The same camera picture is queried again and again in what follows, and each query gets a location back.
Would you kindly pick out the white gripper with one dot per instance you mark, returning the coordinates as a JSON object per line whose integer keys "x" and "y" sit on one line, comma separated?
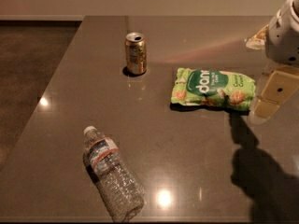
{"x": 282, "y": 37}

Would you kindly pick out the orange soda can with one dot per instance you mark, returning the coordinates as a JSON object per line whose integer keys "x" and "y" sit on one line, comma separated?
{"x": 136, "y": 53}

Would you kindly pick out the green snack bag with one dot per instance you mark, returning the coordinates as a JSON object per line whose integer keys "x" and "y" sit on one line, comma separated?
{"x": 214, "y": 88}

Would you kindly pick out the clear plastic water bottle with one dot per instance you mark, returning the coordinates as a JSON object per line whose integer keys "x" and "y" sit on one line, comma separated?
{"x": 122, "y": 193}

